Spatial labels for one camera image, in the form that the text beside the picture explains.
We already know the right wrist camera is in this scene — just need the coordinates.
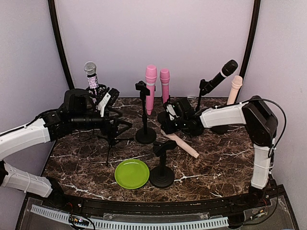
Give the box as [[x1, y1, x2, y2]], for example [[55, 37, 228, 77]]
[[163, 98, 195, 121]]

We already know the left pink microphone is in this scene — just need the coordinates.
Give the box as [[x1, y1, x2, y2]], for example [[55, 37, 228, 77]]
[[145, 65, 157, 115]]

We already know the green round plate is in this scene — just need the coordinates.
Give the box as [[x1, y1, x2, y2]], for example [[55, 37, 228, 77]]
[[114, 159, 150, 190]]

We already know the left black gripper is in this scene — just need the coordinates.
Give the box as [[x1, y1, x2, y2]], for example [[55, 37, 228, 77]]
[[71, 107, 132, 138]]

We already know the black stand for pink microphone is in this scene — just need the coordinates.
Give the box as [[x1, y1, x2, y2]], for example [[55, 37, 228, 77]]
[[157, 111, 168, 126], [135, 81, 156, 144]]

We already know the black stand for left pink microphone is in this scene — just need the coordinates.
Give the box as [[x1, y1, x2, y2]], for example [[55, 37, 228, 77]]
[[135, 81, 156, 144]]

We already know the black front rail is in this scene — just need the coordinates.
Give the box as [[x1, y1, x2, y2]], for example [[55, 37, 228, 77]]
[[43, 187, 276, 217]]

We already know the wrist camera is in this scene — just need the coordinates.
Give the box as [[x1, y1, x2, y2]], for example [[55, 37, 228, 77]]
[[163, 98, 195, 121], [97, 88, 120, 117]]

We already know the rhinestone silver-head microphone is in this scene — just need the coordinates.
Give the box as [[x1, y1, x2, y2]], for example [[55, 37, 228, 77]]
[[84, 61, 99, 104]]

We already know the large pale pink microphone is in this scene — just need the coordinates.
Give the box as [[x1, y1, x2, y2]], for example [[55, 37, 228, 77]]
[[161, 129, 199, 159]]

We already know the black stand for right pink microphone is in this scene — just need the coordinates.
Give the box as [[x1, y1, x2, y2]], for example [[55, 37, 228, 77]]
[[157, 111, 168, 126]]

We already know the black tripod shock-mount stand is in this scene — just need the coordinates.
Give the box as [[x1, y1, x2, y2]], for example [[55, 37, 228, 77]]
[[86, 84, 134, 165]]

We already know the black round-base mic stand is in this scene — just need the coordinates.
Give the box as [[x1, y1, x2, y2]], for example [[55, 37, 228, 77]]
[[149, 140, 177, 189]]

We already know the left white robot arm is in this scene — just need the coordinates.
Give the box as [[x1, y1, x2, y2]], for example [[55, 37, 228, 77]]
[[0, 88, 132, 209]]

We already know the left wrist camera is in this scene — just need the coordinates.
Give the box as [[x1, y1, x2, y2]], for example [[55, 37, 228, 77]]
[[97, 88, 120, 117]]

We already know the small pale pink microphone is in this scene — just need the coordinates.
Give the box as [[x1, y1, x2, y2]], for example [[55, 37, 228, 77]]
[[227, 75, 243, 105]]

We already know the black handheld microphone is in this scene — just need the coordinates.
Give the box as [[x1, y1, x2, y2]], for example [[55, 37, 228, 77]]
[[205, 59, 238, 93]]

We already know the white slotted cable duct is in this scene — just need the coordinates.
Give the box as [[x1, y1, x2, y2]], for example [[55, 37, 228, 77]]
[[30, 205, 229, 230]]

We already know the right pink microphone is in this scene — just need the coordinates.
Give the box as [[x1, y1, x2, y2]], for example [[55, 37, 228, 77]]
[[160, 68, 170, 103]]

